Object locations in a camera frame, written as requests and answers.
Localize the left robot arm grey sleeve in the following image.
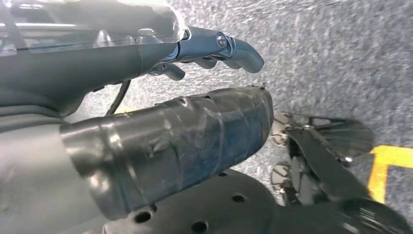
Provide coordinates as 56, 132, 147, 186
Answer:
0, 86, 109, 234

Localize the black perforated robot housing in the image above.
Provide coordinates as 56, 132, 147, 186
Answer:
102, 168, 413, 234

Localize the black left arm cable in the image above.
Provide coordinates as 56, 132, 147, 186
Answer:
105, 79, 132, 117

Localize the black robot foot mechanism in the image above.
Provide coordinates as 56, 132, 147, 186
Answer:
270, 111, 375, 207

